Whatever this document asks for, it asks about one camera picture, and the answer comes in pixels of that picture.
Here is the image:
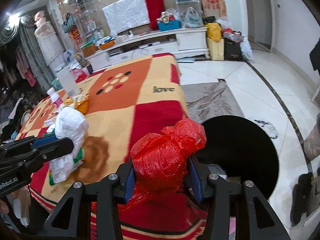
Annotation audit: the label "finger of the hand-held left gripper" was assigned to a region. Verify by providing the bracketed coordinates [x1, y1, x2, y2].
[30, 137, 75, 167]
[0, 134, 57, 153]

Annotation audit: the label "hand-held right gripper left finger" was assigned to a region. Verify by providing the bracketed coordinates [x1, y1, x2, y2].
[42, 162, 137, 240]

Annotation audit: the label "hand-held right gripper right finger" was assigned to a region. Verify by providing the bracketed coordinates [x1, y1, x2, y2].
[187, 155, 292, 240]

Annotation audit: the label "red plastic bag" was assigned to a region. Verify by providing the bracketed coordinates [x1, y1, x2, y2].
[91, 119, 207, 215]

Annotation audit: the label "black trash bin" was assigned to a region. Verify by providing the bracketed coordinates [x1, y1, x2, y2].
[200, 116, 280, 203]

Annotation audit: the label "green white packet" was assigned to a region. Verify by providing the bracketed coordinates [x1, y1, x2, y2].
[49, 146, 85, 187]

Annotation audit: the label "white pill bottle pink label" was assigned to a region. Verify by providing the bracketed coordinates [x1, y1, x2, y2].
[47, 87, 63, 108]

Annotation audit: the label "white orange snack packet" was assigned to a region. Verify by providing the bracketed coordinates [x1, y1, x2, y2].
[75, 97, 90, 115]

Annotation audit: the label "tall white container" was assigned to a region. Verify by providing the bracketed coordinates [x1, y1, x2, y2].
[55, 66, 82, 98]

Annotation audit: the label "pink hanging clothes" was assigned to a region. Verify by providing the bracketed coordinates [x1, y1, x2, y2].
[16, 52, 36, 87]

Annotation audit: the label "grey patterned rug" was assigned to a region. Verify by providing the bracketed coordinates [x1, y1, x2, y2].
[180, 81, 247, 125]

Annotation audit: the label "cloth covered air conditioner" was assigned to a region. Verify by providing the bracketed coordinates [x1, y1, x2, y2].
[34, 11, 67, 74]

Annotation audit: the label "grey patterned curtain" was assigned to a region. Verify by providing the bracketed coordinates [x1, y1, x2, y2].
[0, 15, 53, 98]

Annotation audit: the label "brown paper bag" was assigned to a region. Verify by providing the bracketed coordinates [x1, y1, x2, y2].
[82, 44, 98, 57]

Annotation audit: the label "black slippers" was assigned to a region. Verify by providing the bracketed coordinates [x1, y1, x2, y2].
[290, 172, 313, 227]

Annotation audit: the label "small red hanging decoration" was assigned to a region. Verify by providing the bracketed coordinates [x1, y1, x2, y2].
[70, 27, 82, 46]

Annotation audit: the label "striped tote bag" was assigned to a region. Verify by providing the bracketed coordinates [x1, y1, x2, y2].
[62, 12, 77, 33]

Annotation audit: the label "beige paper bag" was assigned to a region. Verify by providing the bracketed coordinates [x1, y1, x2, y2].
[206, 36, 225, 61]

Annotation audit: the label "black paper bag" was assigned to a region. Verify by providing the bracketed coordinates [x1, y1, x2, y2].
[224, 40, 243, 62]

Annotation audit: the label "white television cabinet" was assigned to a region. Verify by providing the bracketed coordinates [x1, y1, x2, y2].
[86, 26, 210, 72]

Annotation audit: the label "white cloth covered television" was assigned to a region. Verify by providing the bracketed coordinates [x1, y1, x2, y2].
[102, 0, 150, 37]

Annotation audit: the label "yellow plastic bag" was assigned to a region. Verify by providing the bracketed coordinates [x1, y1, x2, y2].
[206, 22, 223, 42]

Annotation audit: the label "blue plastic basket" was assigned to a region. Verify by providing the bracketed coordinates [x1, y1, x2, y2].
[157, 20, 181, 32]

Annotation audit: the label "white green plastic bag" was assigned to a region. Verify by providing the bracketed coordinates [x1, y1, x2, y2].
[184, 7, 203, 28]

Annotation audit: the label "red cloth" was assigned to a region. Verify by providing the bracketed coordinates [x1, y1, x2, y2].
[144, 0, 165, 30]

